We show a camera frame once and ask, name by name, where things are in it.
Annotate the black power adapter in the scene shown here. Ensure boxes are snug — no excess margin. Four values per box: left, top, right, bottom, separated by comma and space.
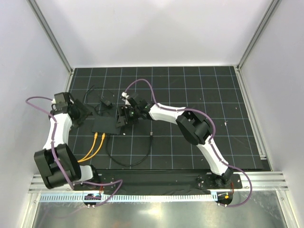
100, 99, 113, 109

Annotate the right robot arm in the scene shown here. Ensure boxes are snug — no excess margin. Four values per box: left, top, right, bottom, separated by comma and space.
116, 98, 233, 188

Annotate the aluminium frame rail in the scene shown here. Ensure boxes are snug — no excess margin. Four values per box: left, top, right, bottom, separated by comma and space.
28, 171, 288, 193

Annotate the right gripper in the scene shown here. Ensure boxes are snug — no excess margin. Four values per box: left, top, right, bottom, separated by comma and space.
116, 106, 140, 129

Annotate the black network switch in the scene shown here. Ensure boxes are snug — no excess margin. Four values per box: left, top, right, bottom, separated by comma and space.
92, 116, 121, 135

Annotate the purple cable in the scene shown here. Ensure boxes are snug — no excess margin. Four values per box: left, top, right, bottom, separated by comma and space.
25, 96, 124, 207
123, 79, 252, 209

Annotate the thin black power cord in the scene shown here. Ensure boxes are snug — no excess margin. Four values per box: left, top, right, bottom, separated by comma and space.
82, 85, 117, 117

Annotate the black grid mat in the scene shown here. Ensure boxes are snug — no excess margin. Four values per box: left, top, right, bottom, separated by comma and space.
68, 66, 268, 170

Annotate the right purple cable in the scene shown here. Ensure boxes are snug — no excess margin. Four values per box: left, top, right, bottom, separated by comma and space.
123, 79, 252, 209

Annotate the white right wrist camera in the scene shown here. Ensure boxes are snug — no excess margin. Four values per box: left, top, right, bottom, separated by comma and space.
121, 92, 131, 105

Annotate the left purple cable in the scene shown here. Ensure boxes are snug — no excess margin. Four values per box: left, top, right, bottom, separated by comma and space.
25, 96, 124, 207

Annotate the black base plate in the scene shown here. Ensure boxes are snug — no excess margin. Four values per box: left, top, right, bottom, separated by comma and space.
89, 169, 243, 196

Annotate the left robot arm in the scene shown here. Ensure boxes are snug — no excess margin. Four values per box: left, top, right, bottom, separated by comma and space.
34, 92, 101, 190

